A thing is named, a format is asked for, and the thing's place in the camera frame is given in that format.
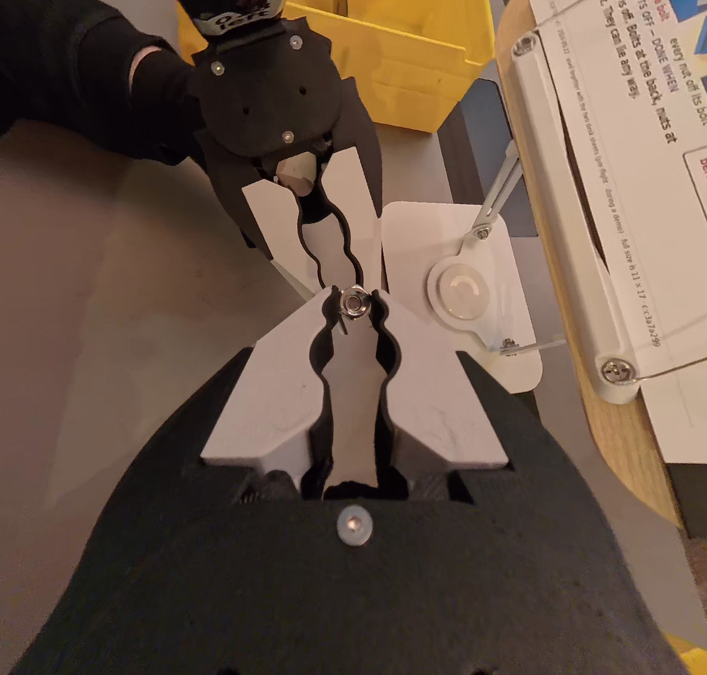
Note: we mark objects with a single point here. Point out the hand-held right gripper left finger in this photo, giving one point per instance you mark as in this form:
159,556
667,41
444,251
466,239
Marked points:
259,409

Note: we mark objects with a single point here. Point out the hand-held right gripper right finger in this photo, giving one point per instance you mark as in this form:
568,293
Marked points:
442,409

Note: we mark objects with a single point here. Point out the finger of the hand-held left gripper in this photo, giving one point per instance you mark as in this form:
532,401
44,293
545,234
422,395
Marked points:
359,199
273,216

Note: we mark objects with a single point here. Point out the steel hex bolt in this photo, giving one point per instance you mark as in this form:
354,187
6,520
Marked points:
353,303

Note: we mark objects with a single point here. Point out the yellow divided plastic bin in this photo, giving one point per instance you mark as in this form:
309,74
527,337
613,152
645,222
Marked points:
414,50

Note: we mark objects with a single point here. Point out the person's left hand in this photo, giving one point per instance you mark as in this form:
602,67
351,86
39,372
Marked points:
160,117

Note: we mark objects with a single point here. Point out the white stand with instruction sheet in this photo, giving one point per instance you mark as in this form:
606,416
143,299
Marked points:
420,233

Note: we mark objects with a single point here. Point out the printed instruction sheet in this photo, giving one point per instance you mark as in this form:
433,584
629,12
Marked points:
635,133

